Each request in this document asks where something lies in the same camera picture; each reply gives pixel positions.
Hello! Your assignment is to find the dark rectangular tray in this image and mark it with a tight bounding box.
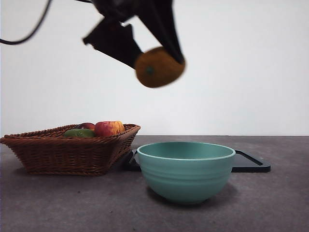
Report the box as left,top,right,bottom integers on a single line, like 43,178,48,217
123,149,271,174

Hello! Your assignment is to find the red yellow apple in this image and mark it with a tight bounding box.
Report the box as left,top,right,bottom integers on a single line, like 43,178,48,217
94,120,126,137

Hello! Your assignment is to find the teal ribbed bowl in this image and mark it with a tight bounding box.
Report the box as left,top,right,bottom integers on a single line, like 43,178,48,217
136,142,236,203

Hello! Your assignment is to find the green fruit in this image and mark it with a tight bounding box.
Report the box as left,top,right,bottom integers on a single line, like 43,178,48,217
63,129,96,138

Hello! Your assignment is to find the dark red fruit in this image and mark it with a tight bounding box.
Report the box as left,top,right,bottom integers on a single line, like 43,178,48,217
77,122,96,131

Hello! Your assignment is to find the brown wicker basket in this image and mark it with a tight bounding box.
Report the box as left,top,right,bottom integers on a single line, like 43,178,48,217
0,123,141,176

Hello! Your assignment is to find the brown kiwi fruit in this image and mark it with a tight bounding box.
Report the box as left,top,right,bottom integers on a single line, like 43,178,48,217
134,46,186,89

